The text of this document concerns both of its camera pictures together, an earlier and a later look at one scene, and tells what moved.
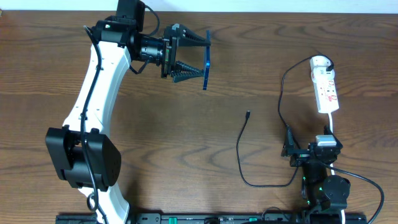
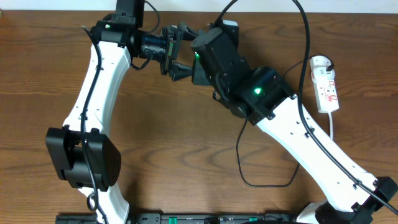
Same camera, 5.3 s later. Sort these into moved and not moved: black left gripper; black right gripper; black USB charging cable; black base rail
Moved: black right gripper
Not moved: black USB charging cable; black base rail; black left gripper
